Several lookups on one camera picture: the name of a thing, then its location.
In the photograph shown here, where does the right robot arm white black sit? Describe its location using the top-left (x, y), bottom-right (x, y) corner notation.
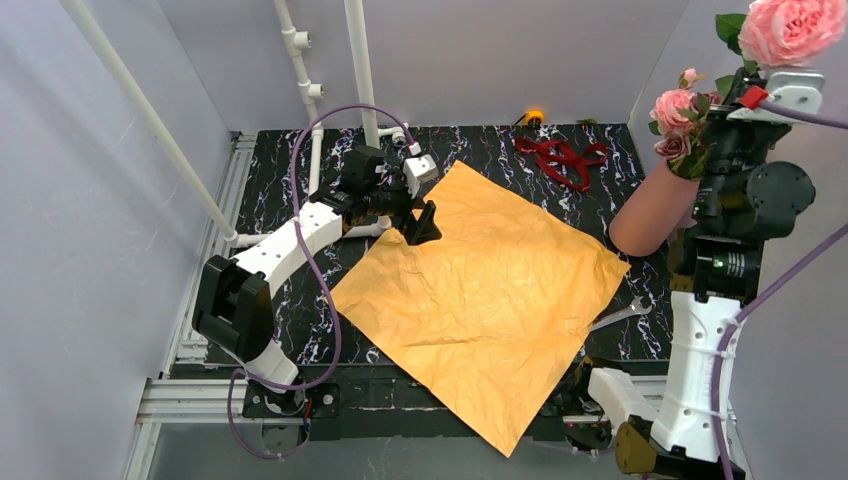
top-left (586, 66), bottom-right (824, 479)

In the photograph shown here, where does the silver wrench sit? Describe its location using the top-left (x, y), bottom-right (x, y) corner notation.
top-left (589, 296), bottom-right (653, 333)

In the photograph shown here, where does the orange wrapping paper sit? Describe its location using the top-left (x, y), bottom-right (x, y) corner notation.
top-left (332, 162), bottom-right (629, 456)

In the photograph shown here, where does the dark red ribbon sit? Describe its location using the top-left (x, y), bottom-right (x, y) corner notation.
top-left (513, 138), bottom-right (608, 193)

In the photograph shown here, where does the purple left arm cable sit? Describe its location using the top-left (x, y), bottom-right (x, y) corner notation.
top-left (226, 103), bottom-right (419, 461)

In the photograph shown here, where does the yellow round button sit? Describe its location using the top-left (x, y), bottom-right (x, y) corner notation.
top-left (514, 109), bottom-right (546, 127)

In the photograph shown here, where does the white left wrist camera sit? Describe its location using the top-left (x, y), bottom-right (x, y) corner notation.
top-left (402, 142), bottom-right (438, 198)

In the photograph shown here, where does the white PVC pipe frame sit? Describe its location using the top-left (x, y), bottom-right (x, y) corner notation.
top-left (61, 1), bottom-right (380, 248)

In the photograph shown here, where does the pink cylindrical vase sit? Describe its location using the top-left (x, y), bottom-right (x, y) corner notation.
top-left (608, 163), bottom-right (699, 257)

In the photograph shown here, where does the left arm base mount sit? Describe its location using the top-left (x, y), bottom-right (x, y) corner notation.
top-left (241, 380), bottom-right (342, 444)

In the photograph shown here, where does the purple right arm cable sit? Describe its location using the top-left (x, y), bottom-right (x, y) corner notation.
top-left (708, 97), bottom-right (848, 480)

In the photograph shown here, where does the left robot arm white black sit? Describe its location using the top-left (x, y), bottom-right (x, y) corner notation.
top-left (192, 145), bottom-right (441, 394)

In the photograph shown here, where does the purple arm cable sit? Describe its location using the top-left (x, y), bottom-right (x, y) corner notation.
top-left (226, 103), bottom-right (419, 461)
top-left (708, 97), bottom-right (848, 480)

